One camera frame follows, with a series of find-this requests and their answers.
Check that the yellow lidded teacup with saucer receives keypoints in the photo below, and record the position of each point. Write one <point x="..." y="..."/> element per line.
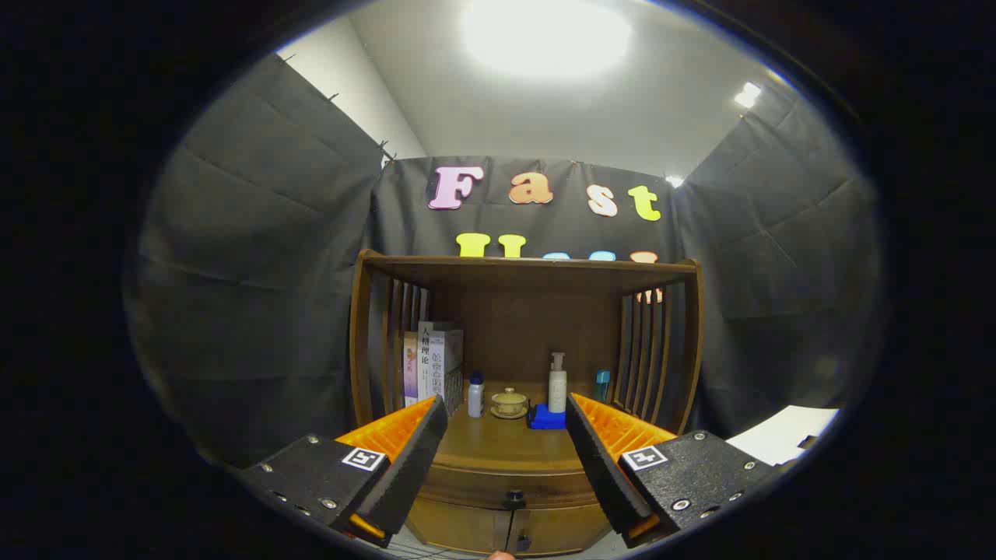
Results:
<point x="509" y="403"/>

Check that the white grey appliance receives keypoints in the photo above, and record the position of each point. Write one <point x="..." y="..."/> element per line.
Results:
<point x="778" y="435"/>

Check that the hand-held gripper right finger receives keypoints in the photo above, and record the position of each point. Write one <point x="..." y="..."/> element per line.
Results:
<point x="603" y="467"/>

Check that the white pump bottle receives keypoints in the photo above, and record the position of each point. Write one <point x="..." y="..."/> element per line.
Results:
<point x="557" y="389"/>

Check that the clear bottle blue cap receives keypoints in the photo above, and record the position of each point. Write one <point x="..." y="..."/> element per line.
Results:
<point x="602" y="386"/>

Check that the pink purple book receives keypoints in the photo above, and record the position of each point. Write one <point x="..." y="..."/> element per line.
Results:
<point x="410" y="373"/>

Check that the white patterned book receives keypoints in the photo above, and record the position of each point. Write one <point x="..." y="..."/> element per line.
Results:
<point x="450" y="365"/>

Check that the blue cloth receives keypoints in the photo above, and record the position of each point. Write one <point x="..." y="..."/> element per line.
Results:
<point x="545" y="421"/>

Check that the small ceiling light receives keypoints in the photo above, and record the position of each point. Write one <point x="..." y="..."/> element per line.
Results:
<point x="747" y="95"/>

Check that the black drawer knob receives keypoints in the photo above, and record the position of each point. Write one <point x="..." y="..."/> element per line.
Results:
<point x="515" y="496"/>

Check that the white bottle blue cap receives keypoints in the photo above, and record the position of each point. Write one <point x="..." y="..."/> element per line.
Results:
<point x="475" y="397"/>

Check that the wooden countertop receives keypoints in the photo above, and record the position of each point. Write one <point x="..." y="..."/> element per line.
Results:
<point x="498" y="443"/>

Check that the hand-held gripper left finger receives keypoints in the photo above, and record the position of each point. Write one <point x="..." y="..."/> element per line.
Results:
<point x="412" y="459"/>

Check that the wooden cabinet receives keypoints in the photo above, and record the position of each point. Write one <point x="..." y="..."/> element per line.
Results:
<point x="537" y="311"/>

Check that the wooden drawer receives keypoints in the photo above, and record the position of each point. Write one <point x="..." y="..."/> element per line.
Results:
<point x="490" y="482"/>

